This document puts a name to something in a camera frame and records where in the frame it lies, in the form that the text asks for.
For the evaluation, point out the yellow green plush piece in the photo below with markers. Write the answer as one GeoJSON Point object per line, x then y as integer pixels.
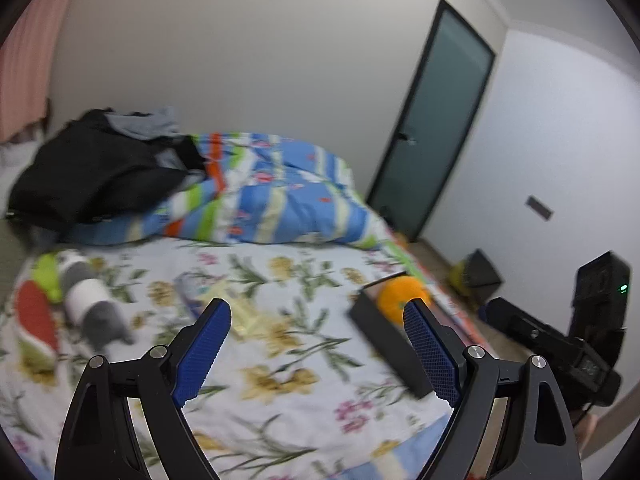
{"type": "Point", "coordinates": [45, 275]}

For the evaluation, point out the grey white animal plush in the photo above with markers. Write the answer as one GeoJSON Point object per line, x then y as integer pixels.
{"type": "Point", "coordinates": [88, 302]}

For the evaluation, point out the grey garment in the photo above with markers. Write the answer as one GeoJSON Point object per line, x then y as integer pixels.
{"type": "Point", "coordinates": [161, 123]}

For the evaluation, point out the black device with green light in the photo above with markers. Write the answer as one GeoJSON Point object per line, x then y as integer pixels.
{"type": "Point", "coordinates": [602, 288]}

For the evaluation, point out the pink curtain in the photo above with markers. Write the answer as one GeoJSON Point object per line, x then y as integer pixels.
{"type": "Point", "coordinates": [26, 64]}

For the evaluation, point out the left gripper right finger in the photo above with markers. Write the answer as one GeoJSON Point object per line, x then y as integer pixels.
{"type": "Point", "coordinates": [536, 440]}

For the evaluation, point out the blue tissue packet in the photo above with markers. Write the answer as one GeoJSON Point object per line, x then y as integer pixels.
{"type": "Point", "coordinates": [195, 290]}

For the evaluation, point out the green glass door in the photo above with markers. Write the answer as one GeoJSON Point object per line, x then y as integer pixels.
{"type": "Point", "coordinates": [444, 96]}

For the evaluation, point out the orange pumpkin plush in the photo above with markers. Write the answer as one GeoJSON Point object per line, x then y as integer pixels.
{"type": "Point", "coordinates": [396, 293]}

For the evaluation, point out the black yellow dustpan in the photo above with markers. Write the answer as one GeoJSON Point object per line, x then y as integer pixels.
{"type": "Point", "coordinates": [475, 278]}

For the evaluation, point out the white pillow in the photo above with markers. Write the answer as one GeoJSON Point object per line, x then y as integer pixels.
{"type": "Point", "coordinates": [16, 155]}

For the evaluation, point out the grey wall switch plate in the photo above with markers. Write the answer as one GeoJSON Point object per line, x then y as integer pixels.
{"type": "Point", "coordinates": [541, 209]}

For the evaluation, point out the white floral blanket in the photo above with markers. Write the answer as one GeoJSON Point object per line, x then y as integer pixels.
{"type": "Point", "coordinates": [312, 399]}

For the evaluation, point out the yellow snack package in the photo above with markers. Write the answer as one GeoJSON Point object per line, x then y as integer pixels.
{"type": "Point", "coordinates": [247, 322]}

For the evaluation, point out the black clothing pile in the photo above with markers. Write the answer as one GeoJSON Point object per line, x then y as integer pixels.
{"type": "Point", "coordinates": [90, 173]}

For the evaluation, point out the blue striped quilt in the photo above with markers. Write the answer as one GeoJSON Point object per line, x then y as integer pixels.
{"type": "Point", "coordinates": [260, 188]}

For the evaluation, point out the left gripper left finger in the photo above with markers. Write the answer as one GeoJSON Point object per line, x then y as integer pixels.
{"type": "Point", "coordinates": [98, 439]}

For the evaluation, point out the black storage box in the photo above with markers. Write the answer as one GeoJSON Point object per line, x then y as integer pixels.
{"type": "Point", "coordinates": [391, 341]}

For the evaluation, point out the red green plush toy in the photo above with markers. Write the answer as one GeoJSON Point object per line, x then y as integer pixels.
{"type": "Point", "coordinates": [35, 329]}

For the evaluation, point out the striped cartoon bed sheet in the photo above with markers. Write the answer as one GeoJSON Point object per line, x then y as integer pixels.
{"type": "Point", "coordinates": [393, 460]}

